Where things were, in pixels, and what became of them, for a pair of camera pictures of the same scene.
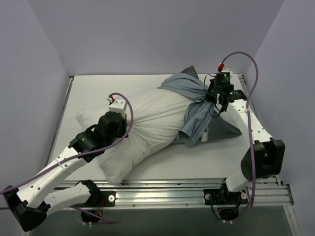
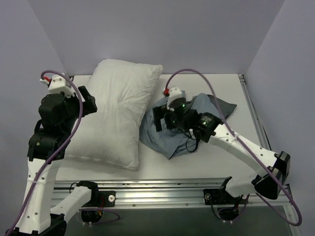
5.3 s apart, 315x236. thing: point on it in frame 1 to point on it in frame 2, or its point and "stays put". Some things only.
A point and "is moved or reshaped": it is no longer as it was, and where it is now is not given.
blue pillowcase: x=200 y=118 is moved or reshaped
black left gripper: x=120 y=128 to x=86 y=99
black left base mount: x=99 y=198 stays put
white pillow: x=155 y=118 to x=110 y=135
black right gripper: x=210 y=97 to x=159 y=117
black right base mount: x=223 y=196 stays put
